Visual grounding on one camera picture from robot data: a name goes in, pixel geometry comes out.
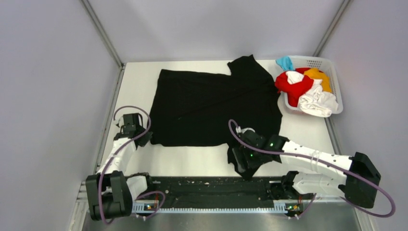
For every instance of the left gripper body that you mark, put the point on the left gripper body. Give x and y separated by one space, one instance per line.
141 128

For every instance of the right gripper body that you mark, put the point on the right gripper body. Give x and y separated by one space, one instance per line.
258 160

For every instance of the black t shirt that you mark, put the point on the black t shirt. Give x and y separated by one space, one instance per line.
194 108

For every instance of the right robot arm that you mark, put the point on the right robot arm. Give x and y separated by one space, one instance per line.
353 178

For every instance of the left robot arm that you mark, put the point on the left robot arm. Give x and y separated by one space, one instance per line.
110 194

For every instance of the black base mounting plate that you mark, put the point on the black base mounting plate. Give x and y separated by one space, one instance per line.
217 194

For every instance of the red t shirt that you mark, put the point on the red t shirt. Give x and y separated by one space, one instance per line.
295 84

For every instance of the white t shirt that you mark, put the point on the white t shirt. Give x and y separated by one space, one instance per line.
316 102

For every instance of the light blue t shirt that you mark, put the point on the light blue t shirt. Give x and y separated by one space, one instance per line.
285 63

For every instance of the yellow t shirt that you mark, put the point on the yellow t shirt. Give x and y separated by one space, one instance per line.
316 74

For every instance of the white plastic laundry basket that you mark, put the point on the white plastic laundry basket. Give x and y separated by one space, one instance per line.
324 65

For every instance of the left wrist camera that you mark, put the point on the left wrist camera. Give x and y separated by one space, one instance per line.
120 122

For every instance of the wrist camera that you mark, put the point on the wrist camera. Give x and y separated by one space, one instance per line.
240 130
120 122

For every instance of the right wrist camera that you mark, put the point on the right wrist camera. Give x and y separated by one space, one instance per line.
240 130

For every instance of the aluminium frame rail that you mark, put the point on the aluminium frame rail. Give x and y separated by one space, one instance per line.
325 214

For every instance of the left corner metal post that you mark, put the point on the left corner metal post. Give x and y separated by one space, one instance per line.
101 32

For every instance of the corner metal post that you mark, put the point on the corner metal post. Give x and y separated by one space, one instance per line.
332 27
101 32

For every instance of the right corner metal post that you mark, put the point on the right corner metal post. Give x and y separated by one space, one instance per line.
332 27

